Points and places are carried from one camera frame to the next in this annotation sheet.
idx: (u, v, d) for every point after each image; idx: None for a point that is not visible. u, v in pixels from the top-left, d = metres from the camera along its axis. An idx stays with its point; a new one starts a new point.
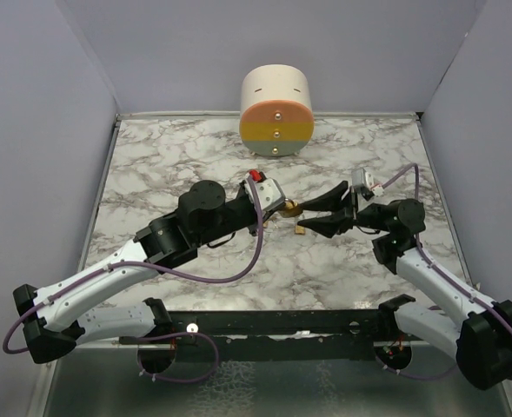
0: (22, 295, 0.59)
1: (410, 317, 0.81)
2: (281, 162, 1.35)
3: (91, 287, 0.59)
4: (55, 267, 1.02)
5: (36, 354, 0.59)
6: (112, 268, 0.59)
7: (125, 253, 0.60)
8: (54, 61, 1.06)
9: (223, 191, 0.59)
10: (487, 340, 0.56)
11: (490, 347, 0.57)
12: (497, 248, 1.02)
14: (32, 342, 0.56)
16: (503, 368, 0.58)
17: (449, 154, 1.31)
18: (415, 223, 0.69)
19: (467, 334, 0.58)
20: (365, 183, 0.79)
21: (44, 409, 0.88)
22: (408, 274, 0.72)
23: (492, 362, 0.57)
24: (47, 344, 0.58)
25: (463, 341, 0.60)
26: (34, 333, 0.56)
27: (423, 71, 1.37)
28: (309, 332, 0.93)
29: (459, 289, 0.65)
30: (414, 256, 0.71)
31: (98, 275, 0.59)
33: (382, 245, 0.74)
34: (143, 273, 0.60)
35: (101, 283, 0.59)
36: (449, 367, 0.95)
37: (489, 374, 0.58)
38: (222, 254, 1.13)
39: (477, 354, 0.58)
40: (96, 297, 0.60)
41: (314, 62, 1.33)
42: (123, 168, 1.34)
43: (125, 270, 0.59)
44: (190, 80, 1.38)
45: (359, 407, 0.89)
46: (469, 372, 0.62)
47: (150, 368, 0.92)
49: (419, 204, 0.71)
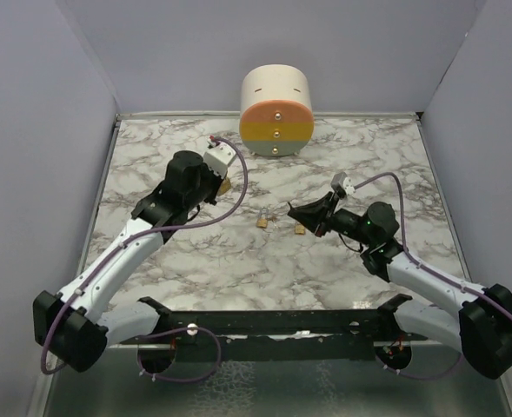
0: (44, 300, 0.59)
1: (411, 322, 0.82)
2: (281, 162, 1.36)
3: (115, 268, 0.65)
4: (55, 268, 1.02)
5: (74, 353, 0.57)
6: (126, 245, 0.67)
7: (130, 231, 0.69)
8: (54, 62, 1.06)
9: (198, 155, 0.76)
10: (484, 325, 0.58)
11: (490, 334, 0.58)
12: (497, 248, 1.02)
14: (74, 334, 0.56)
16: (511, 354, 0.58)
17: (449, 154, 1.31)
18: (388, 223, 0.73)
19: (466, 324, 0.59)
20: (341, 184, 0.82)
21: (44, 409, 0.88)
22: (400, 278, 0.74)
23: (497, 347, 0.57)
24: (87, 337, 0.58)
25: (464, 332, 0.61)
26: (76, 323, 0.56)
27: (424, 71, 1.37)
28: (309, 332, 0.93)
29: (449, 282, 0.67)
30: (402, 261, 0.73)
31: (115, 257, 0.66)
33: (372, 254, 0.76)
34: (155, 240, 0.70)
35: (120, 262, 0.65)
36: (448, 367, 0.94)
37: (497, 360, 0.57)
38: (222, 254, 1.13)
39: (480, 343, 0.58)
40: (120, 274, 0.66)
41: (314, 62, 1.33)
42: (123, 168, 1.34)
43: (139, 242, 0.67)
44: (190, 80, 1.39)
45: (359, 407, 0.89)
46: (479, 364, 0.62)
47: (150, 368, 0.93)
49: (390, 207, 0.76)
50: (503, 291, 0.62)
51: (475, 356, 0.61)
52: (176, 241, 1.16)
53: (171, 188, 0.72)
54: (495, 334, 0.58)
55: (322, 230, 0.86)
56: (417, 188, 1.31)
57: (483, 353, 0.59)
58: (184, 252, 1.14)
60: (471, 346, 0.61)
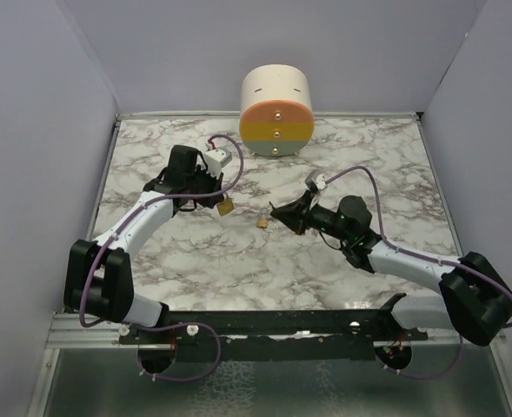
0: (80, 247, 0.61)
1: (403, 314, 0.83)
2: (281, 162, 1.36)
3: (141, 221, 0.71)
4: (55, 268, 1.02)
5: (112, 292, 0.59)
6: (148, 205, 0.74)
7: (144, 199, 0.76)
8: (55, 62, 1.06)
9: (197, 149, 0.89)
10: (465, 293, 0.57)
11: (473, 301, 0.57)
12: (497, 248, 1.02)
14: (115, 270, 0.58)
16: (497, 319, 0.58)
17: (449, 154, 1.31)
18: (362, 215, 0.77)
19: (447, 296, 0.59)
20: (314, 181, 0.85)
21: (44, 410, 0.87)
22: (382, 267, 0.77)
23: (482, 314, 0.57)
24: (123, 276, 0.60)
25: (448, 305, 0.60)
26: (115, 259, 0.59)
27: (424, 71, 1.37)
28: (309, 332, 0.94)
29: (426, 258, 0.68)
30: (381, 248, 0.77)
31: (139, 215, 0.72)
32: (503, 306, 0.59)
33: (352, 248, 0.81)
34: (167, 206, 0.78)
35: (142, 219, 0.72)
36: (448, 365, 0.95)
37: (486, 327, 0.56)
38: (222, 254, 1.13)
39: (465, 312, 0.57)
40: (143, 230, 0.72)
41: (314, 62, 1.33)
42: (123, 168, 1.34)
43: (157, 205, 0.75)
44: (190, 80, 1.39)
45: (359, 408, 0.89)
46: (468, 335, 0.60)
47: (150, 368, 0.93)
49: (359, 199, 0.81)
50: (477, 257, 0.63)
51: (464, 328, 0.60)
52: (176, 241, 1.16)
53: (174, 169, 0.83)
54: (477, 301, 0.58)
55: (302, 228, 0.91)
56: (417, 188, 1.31)
57: (470, 324, 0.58)
58: (184, 252, 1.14)
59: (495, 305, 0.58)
60: (458, 319, 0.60)
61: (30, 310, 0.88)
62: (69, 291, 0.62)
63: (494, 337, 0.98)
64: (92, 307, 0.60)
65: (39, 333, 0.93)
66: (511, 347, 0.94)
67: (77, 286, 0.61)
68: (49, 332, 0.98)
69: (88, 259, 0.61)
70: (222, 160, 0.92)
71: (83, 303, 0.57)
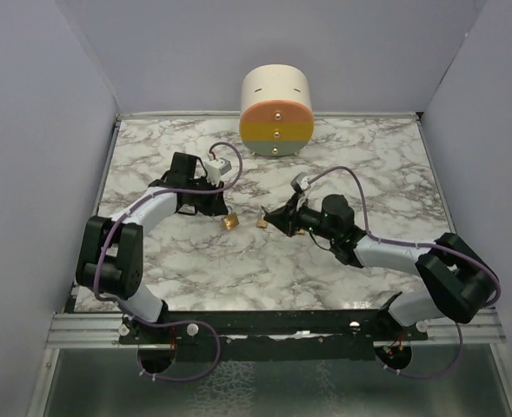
0: (96, 222, 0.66)
1: (402, 311, 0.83)
2: (281, 162, 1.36)
3: (150, 206, 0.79)
4: (55, 268, 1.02)
5: (126, 261, 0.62)
6: (156, 195, 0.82)
7: (151, 189, 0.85)
8: (55, 63, 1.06)
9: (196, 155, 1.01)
10: (441, 271, 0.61)
11: (450, 279, 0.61)
12: (497, 248, 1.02)
14: (129, 241, 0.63)
16: (475, 294, 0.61)
17: (448, 154, 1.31)
18: (345, 212, 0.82)
19: (426, 276, 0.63)
20: (299, 184, 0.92)
21: (44, 410, 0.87)
22: (369, 260, 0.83)
23: (461, 291, 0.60)
24: (136, 248, 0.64)
25: (428, 286, 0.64)
26: (129, 231, 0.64)
27: (424, 70, 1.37)
28: (309, 332, 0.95)
29: (404, 244, 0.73)
30: (365, 241, 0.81)
31: (148, 201, 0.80)
32: (482, 282, 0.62)
33: (340, 246, 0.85)
34: (172, 199, 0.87)
35: (151, 205, 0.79)
36: (448, 364, 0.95)
37: (465, 304, 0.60)
38: (222, 254, 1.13)
39: (444, 290, 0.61)
40: (152, 214, 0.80)
41: (314, 62, 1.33)
42: (123, 168, 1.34)
43: (164, 196, 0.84)
44: (190, 80, 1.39)
45: (359, 408, 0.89)
46: (452, 315, 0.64)
47: (150, 368, 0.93)
49: (342, 196, 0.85)
50: (454, 237, 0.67)
51: (448, 308, 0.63)
52: (176, 241, 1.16)
53: (176, 170, 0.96)
54: (455, 279, 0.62)
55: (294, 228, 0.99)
56: (417, 188, 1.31)
57: (451, 302, 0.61)
58: (184, 252, 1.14)
59: (474, 282, 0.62)
60: (440, 299, 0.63)
61: (30, 310, 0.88)
62: (82, 266, 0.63)
63: (494, 337, 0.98)
64: (104, 281, 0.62)
65: (39, 333, 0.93)
66: (511, 347, 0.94)
67: (90, 260, 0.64)
68: (49, 332, 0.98)
69: (102, 234, 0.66)
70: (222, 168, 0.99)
71: (99, 273, 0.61)
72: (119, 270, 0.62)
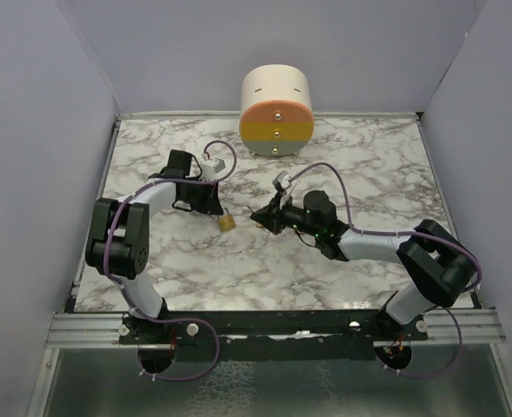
0: (103, 203, 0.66)
1: (400, 308, 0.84)
2: (281, 162, 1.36)
3: (153, 192, 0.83)
4: (56, 268, 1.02)
5: (136, 238, 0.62)
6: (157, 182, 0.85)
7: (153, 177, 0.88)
8: (55, 62, 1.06)
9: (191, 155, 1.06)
10: (421, 257, 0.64)
11: (430, 263, 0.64)
12: (497, 248, 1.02)
14: (138, 219, 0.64)
16: (458, 277, 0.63)
17: (448, 154, 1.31)
18: (325, 207, 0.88)
19: (408, 263, 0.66)
20: (281, 182, 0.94)
21: (43, 410, 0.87)
22: (353, 252, 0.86)
23: (442, 274, 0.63)
24: (144, 227, 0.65)
25: (412, 272, 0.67)
26: (137, 209, 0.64)
27: (424, 70, 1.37)
28: (309, 332, 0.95)
29: (386, 234, 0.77)
30: (349, 235, 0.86)
31: (148, 189, 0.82)
32: (462, 265, 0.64)
33: (324, 241, 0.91)
34: (171, 188, 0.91)
35: (153, 192, 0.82)
36: (447, 363, 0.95)
37: (447, 287, 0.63)
38: (222, 254, 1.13)
39: (426, 275, 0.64)
40: (154, 200, 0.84)
41: (314, 62, 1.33)
42: (123, 168, 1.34)
43: (165, 185, 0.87)
44: (190, 80, 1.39)
45: (359, 407, 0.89)
46: (437, 299, 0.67)
47: (150, 368, 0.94)
49: (322, 193, 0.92)
50: (432, 224, 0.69)
51: (432, 292, 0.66)
52: (176, 241, 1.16)
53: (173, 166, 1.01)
54: (435, 263, 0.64)
55: (280, 224, 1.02)
56: (417, 188, 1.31)
57: (435, 287, 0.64)
58: (184, 252, 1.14)
59: (456, 266, 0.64)
60: (423, 284, 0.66)
61: (30, 310, 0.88)
62: (89, 245, 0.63)
63: (494, 337, 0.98)
64: (114, 260, 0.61)
65: (39, 333, 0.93)
66: (511, 347, 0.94)
67: (98, 238, 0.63)
68: (49, 332, 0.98)
69: (109, 214, 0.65)
70: (216, 168, 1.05)
71: (109, 248, 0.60)
72: (128, 248, 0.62)
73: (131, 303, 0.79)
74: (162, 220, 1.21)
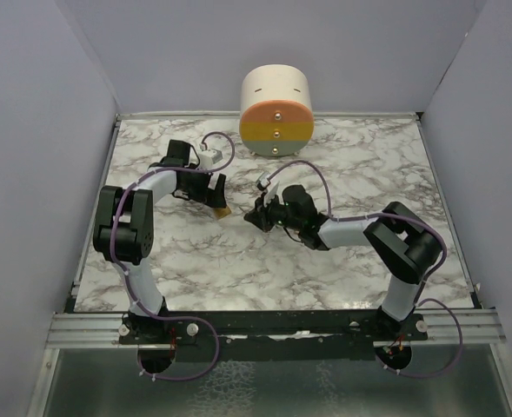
0: (108, 190, 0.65)
1: (393, 304, 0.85)
2: (281, 162, 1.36)
3: (155, 180, 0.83)
4: (56, 268, 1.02)
5: (141, 222, 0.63)
6: (158, 172, 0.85)
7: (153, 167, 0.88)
8: (54, 62, 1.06)
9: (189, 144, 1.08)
10: (384, 234, 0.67)
11: (395, 241, 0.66)
12: (497, 248, 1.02)
14: (142, 205, 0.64)
16: (422, 254, 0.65)
17: (448, 154, 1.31)
18: (302, 197, 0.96)
19: (374, 242, 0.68)
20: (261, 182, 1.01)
21: (43, 410, 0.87)
22: (331, 241, 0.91)
23: (408, 252, 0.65)
24: (149, 213, 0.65)
25: (379, 251, 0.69)
26: (142, 196, 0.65)
27: (424, 70, 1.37)
28: (309, 332, 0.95)
29: (358, 219, 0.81)
30: (327, 223, 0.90)
31: (148, 179, 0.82)
32: (428, 243, 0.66)
33: (305, 233, 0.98)
34: (172, 177, 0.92)
35: (153, 181, 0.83)
36: (447, 363, 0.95)
37: (411, 262, 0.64)
38: (222, 254, 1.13)
39: (391, 253, 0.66)
40: (156, 188, 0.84)
41: (314, 62, 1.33)
42: (123, 168, 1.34)
43: (164, 174, 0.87)
44: (190, 80, 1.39)
45: (359, 408, 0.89)
46: (406, 277, 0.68)
47: (150, 368, 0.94)
49: (300, 187, 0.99)
50: (399, 206, 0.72)
51: (399, 270, 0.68)
52: (176, 241, 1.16)
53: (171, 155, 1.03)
54: (402, 241, 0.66)
55: (268, 223, 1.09)
56: (417, 188, 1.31)
57: (400, 263, 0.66)
58: (184, 252, 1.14)
59: (422, 244, 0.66)
60: (391, 262, 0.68)
61: (30, 309, 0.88)
62: (96, 231, 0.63)
63: (494, 337, 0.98)
64: (120, 245, 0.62)
65: (40, 333, 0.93)
66: (511, 347, 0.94)
67: (104, 224, 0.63)
68: (49, 332, 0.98)
69: (115, 201, 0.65)
70: (214, 156, 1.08)
71: (114, 234, 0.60)
72: (134, 233, 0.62)
73: (133, 295, 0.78)
74: (162, 220, 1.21)
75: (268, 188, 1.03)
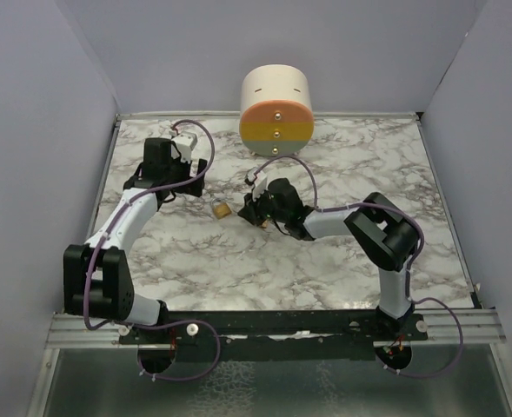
0: (73, 252, 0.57)
1: (388, 302, 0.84)
2: (281, 162, 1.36)
3: (129, 217, 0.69)
4: (56, 267, 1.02)
5: (115, 291, 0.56)
6: (132, 202, 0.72)
7: (126, 196, 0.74)
8: (54, 62, 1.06)
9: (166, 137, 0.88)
10: (362, 223, 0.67)
11: (374, 229, 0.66)
12: (497, 248, 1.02)
14: (113, 271, 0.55)
16: (400, 244, 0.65)
17: (448, 154, 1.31)
18: (286, 189, 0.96)
19: (353, 230, 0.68)
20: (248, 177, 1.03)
21: (43, 411, 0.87)
22: (316, 231, 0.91)
23: (385, 240, 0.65)
24: (123, 273, 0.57)
25: (358, 240, 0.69)
26: (110, 258, 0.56)
27: (424, 70, 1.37)
28: (309, 332, 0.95)
29: (338, 208, 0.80)
30: (312, 215, 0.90)
31: (125, 214, 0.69)
32: (405, 232, 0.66)
33: (291, 224, 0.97)
34: (151, 200, 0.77)
35: (130, 214, 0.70)
36: (446, 362, 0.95)
37: (388, 251, 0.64)
38: (222, 254, 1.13)
39: (369, 241, 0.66)
40: (133, 227, 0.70)
41: (313, 62, 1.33)
42: (123, 168, 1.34)
43: (142, 201, 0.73)
44: (189, 79, 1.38)
45: (359, 408, 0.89)
46: (384, 265, 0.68)
47: (150, 368, 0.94)
49: (285, 179, 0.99)
50: (379, 195, 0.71)
51: (376, 259, 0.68)
52: (176, 241, 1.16)
53: (149, 162, 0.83)
54: (380, 230, 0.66)
55: (259, 217, 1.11)
56: (418, 188, 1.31)
57: (377, 251, 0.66)
58: (184, 252, 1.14)
59: (399, 234, 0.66)
60: (369, 250, 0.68)
61: (30, 310, 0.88)
62: (69, 301, 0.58)
63: (494, 337, 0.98)
64: (96, 310, 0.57)
65: (39, 333, 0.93)
66: (511, 347, 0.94)
67: (76, 292, 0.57)
68: (49, 332, 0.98)
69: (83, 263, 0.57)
70: (191, 143, 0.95)
71: (85, 310, 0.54)
72: (109, 301, 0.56)
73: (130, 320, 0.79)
74: (162, 220, 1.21)
75: (256, 182, 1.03)
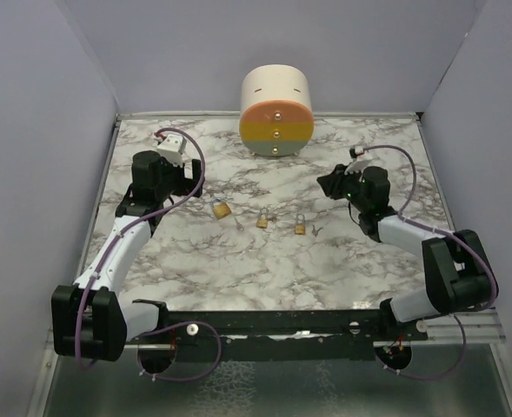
0: (62, 294, 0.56)
1: (405, 310, 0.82)
2: (282, 162, 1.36)
3: (122, 250, 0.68)
4: (56, 267, 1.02)
5: (104, 333, 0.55)
6: (124, 234, 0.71)
7: (117, 228, 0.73)
8: (54, 62, 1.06)
9: (154, 156, 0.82)
10: (442, 258, 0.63)
11: (448, 268, 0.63)
12: (496, 248, 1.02)
14: (103, 314, 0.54)
16: (467, 293, 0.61)
17: (449, 154, 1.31)
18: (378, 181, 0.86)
19: (427, 255, 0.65)
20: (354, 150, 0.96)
21: (43, 410, 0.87)
22: (388, 236, 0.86)
23: (455, 282, 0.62)
24: (115, 314, 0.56)
25: (427, 266, 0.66)
26: (100, 301, 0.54)
27: (423, 71, 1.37)
28: (309, 332, 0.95)
29: (423, 227, 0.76)
30: (391, 219, 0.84)
31: (117, 245, 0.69)
32: (480, 285, 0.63)
33: (366, 217, 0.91)
34: (143, 228, 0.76)
35: (123, 246, 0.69)
36: (448, 367, 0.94)
37: (452, 294, 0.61)
38: (222, 254, 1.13)
39: (437, 274, 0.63)
40: (126, 257, 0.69)
41: (313, 62, 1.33)
42: (123, 168, 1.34)
43: (134, 231, 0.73)
44: (189, 79, 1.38)
45: (359, 408, 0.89)
46: (438, 306, 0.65)
47: (150, 368, 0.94)
49: (383, 169, 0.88)
50: (470, 235, 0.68)
51: (434, 295, 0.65)
52: (176, 241, 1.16)
53: (141, 187, 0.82)
54: (455, 271, 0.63)
55: (338, 193, 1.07)
56: (418, 188, 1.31)
57: (442, 287, 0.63)
58: (184, 252, 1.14)
59: (474, 282, 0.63)
60: (433, 283, 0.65)
61: (30, 309, 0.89)
62: (60, 341, 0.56)
63: (494, 337, 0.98)
64: (88, 350, 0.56)
65: (39, 333, 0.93)
66: (511, 347, 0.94)
67: (66, 333, 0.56)
68: (49, 332, 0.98)
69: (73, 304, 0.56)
70: (180, 148, 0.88)
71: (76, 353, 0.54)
72: (100, 341, 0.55)
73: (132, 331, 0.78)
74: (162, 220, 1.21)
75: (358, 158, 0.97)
